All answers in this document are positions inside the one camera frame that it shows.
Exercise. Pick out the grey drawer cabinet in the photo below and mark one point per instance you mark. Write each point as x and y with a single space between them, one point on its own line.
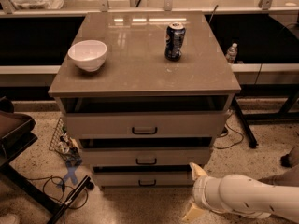
137 77

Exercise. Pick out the black table leg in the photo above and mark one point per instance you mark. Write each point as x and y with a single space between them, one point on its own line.
252 140

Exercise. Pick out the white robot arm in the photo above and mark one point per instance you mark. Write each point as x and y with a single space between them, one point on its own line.
240 195

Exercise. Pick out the grey drawer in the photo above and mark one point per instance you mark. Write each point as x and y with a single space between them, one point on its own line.
146 156
144 124
147 179

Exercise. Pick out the dark blue soda can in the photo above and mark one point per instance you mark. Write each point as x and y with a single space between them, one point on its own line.
175 33

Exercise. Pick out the clear plastic water bottle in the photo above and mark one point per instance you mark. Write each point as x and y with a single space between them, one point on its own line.
231 53

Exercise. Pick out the white ceramic bowl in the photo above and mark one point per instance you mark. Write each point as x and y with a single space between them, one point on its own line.
88 55

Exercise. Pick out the black chair base right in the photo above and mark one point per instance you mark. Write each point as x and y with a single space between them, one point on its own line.
285 161

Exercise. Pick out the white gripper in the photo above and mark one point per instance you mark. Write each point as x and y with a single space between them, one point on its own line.
199 189

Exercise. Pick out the dark office chair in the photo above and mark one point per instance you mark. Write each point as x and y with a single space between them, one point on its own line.
15 136

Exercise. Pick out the wire mesh basket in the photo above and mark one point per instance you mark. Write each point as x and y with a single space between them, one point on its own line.
64 146

